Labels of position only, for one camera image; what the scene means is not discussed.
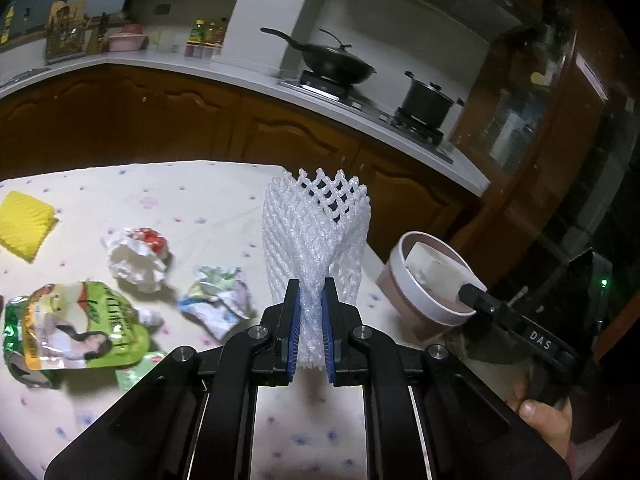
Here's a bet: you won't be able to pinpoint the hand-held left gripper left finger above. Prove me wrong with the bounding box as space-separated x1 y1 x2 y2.
44 278 302 480

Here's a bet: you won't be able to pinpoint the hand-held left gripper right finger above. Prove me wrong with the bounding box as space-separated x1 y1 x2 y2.
321 277 572 480

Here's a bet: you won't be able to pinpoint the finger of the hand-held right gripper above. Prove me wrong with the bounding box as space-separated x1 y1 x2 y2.
459 284 577 367

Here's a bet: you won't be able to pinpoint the white and brown trash bin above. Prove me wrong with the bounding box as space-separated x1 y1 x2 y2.
376 231 488 345

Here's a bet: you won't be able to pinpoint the white foam block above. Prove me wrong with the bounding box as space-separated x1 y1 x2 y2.
404 241 472 292

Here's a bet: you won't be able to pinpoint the white foam fruit net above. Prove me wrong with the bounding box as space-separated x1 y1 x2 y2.
262 168 371 372

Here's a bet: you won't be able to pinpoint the person's right hand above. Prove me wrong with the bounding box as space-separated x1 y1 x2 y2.
506 379 574 462

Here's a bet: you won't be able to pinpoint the crumpled pale printed wrapper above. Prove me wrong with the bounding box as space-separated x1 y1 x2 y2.
176 266 257 343

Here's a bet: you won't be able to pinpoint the floral tablecloth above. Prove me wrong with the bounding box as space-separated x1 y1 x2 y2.
0 160 401 480

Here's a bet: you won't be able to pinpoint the small green wrapper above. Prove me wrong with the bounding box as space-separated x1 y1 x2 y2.
115 351 168 392

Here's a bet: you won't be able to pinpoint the crumpled white and red wrapper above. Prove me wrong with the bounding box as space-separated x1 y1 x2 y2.
101 226 172 295

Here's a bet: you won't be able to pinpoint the wooden glass door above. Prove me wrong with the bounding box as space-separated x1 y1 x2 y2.
450 20 618 281

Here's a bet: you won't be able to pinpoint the green printed pouch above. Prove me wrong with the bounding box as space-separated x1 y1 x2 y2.
2 281 153 372

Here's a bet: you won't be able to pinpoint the black cooking pot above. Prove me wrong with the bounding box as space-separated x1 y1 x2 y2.
400 71 465 129

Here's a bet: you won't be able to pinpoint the gas stove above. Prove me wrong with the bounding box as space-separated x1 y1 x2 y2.
277 72 457 163

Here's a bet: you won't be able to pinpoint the wooden base cabinets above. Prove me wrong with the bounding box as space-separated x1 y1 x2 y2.
0 64 483 281

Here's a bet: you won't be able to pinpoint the white kitchen countertop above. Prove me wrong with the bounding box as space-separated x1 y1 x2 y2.
0 49 491 197

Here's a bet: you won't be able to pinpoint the black wok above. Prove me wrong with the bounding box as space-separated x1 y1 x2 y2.
260 27 377 86

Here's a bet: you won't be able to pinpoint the yellow sponge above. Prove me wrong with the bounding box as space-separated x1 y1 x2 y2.
0 190 58 263

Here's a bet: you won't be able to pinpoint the group of oil bottles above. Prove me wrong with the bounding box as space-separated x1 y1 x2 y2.
185 18 229 59

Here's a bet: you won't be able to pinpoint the pink container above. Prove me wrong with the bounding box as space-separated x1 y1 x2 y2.
107 25 150 53

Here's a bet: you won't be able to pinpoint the dish rack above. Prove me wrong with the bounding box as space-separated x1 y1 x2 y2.
45 2 92 64

